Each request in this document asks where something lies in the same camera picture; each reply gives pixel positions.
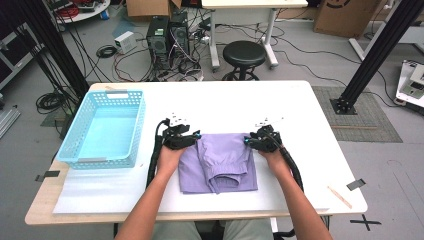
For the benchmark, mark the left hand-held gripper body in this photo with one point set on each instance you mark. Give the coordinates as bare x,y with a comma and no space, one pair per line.
176,140

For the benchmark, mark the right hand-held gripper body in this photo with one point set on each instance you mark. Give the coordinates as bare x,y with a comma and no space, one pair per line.
270,141

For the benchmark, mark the purple shorts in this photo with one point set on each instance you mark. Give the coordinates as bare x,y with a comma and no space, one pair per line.
220,156

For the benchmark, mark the light blue plastic basket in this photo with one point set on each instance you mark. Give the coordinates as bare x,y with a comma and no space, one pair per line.
106,133

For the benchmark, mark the person's right hand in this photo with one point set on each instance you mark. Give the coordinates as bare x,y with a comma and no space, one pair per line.
275,163

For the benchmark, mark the person's left hand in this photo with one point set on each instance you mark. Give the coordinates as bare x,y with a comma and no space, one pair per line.
170,161

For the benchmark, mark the black round stool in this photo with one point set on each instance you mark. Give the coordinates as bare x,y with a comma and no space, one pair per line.
244,53

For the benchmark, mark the thin wooden stick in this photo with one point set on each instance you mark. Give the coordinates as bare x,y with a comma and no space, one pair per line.
340,197

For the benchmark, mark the person's legs in grey trousers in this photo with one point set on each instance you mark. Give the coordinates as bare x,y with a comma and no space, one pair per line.
176,231

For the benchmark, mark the black computer tower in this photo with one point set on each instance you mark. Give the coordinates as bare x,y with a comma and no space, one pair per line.
157,46

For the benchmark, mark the black chair seat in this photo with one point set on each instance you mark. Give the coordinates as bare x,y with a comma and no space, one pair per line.
210,231

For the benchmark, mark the black tape strip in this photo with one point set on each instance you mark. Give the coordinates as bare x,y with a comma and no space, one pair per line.
50,174
356,184

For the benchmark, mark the open computer tower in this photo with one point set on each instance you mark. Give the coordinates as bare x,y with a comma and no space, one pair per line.
180,36

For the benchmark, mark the grey floor mat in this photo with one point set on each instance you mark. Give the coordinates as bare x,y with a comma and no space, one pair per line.
366,123

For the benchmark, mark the white foam mat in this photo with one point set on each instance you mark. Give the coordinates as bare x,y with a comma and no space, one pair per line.
93,193

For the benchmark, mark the small white box device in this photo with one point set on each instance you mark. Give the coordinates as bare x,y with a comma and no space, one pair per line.
125,42

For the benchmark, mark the black tape cross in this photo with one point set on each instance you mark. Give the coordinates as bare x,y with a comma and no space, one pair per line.
365,222

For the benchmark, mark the white desk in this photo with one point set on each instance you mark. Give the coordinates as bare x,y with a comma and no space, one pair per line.
253,4

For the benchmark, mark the brown cardboard box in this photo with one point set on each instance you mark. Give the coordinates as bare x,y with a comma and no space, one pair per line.
150,7

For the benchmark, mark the large printed cardboard box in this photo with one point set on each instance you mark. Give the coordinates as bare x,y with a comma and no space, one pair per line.
346,16

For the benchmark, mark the white machine panel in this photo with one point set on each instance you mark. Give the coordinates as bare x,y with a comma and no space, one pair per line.
411,86

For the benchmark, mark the round white table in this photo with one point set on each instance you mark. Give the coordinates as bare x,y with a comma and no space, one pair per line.
86,15

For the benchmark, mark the grey metal rack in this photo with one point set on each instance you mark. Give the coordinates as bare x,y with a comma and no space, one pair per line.
16,60

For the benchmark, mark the black metal frame post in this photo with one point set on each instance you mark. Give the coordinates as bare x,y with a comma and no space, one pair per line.
376,53
63,60

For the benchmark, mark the grey metal rail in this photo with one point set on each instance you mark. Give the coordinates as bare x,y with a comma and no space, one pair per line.
8,121

